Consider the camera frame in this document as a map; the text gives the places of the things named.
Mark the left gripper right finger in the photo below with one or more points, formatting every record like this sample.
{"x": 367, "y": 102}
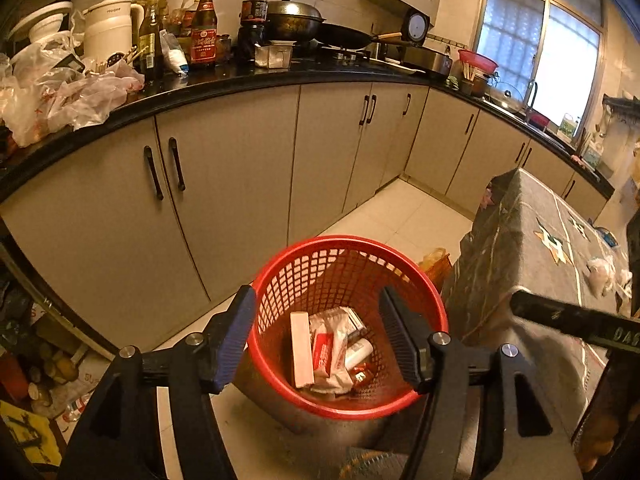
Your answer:
{"x": 485, "y": 417}

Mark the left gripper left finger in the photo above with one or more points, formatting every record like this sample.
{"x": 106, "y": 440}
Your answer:
{"x": 119, "y": 436}

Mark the brown snack wrapper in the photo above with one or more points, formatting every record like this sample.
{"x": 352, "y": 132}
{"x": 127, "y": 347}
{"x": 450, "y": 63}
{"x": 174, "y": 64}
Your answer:
{"x": 362, "y": 375}

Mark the white ointment tube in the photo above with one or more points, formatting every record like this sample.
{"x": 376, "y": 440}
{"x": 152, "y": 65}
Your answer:
{"x": 357, "y": 353}

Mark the long white barcode box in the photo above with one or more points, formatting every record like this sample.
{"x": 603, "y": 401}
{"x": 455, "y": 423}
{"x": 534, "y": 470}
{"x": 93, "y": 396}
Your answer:
{"x": 303, "y": 371}

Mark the white printed plastic bag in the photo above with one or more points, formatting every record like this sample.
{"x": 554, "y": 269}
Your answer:
{"x": 331, "y": 332}

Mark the lower kitchen cabinets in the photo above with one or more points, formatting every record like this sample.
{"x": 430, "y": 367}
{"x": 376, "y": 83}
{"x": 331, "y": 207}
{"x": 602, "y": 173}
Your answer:
{"x": 140, "y": 232}

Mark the red mesh trash basket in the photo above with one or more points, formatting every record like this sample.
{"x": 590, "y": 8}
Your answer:
{"x": 327, "y": 272}

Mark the person right hand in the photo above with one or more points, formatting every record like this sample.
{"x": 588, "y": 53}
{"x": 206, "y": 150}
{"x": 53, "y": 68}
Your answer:
{"x": 597, "y": 438}

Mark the grey patterned tablecloth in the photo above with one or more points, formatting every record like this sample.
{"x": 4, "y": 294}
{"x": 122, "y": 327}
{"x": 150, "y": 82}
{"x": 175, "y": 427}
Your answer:
{"x": 532, "y": 272}

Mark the sink faucet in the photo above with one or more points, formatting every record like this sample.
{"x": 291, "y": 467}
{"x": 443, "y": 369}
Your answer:
{"x": 530, "y": 98}

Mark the red colander bowl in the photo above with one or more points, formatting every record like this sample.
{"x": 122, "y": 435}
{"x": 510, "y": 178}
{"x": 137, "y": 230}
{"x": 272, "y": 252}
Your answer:
{"x": 474, "y": 61}

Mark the crumpled plastic bags on counter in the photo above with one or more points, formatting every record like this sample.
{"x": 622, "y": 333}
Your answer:
{"x": 45, "y": 88}

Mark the black frying pan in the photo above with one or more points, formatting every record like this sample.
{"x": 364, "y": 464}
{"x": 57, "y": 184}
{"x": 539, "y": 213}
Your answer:
{"x": 348, "y": 38}

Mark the red label sauce bottle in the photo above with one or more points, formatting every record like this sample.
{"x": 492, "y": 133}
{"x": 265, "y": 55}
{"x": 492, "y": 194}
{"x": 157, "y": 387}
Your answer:
{"x": 204, "y": 34}

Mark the white electric kettle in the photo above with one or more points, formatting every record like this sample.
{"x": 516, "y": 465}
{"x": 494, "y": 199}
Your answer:
{"x": 109, "y": 28}

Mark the steel wok with lid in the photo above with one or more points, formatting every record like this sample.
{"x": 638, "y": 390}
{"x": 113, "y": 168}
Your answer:
{"x": 292, "y": 20}

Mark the dark soy sauce bottle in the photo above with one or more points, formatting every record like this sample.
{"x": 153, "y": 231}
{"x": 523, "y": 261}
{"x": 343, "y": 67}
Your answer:
{"x": 253, "y": 20}

